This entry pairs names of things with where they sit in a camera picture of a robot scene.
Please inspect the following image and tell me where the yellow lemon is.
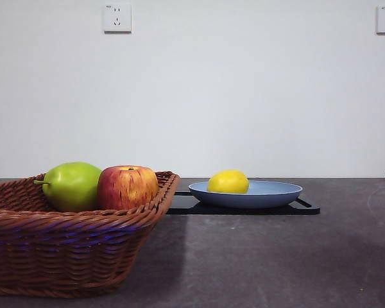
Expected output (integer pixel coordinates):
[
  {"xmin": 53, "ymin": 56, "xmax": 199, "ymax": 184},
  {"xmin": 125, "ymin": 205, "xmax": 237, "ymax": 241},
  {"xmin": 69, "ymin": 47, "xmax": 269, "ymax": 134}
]
[{"xmin": 207, "ymin": 169, "xmax": 250, "ymax": 194}]

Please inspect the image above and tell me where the blue round plate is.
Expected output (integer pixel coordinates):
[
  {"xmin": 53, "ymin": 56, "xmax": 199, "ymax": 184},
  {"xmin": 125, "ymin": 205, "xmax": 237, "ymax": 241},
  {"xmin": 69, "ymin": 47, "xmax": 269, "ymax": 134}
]
[{"xmin": 188, "ymin": 180, "xmax": 304, "ymax": 210}]

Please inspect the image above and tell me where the brown woven wicker basket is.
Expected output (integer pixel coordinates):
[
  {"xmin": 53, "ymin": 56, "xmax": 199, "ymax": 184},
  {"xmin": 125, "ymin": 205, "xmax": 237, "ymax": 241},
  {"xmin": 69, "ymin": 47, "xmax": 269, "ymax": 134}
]
[{"xmin": 0, "ymin": 170, "xmax": 182, "ymax": 298}]

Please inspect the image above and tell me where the black flat tray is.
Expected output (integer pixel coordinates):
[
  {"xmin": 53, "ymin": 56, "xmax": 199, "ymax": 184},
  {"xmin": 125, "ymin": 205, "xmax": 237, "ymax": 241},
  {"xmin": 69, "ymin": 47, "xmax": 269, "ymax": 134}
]
[{"xmin": 165, "ymin": 191, "xmax": 321, "ymax": 216}]

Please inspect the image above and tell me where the red apple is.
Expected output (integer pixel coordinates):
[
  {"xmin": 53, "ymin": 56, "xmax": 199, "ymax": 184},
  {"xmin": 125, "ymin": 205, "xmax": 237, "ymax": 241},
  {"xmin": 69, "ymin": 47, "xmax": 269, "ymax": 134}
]
[{"xmin": 97, "ymin": 165, "xmax": 160, "ymax": 211}]

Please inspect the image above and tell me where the green pear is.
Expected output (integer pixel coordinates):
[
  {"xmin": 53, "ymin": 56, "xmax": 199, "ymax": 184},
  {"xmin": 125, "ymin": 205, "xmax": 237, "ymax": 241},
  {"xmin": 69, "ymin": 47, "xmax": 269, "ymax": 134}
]
[{"xmin": 33, "ymin": 161, "xmax": 103, "ymax": 213}]

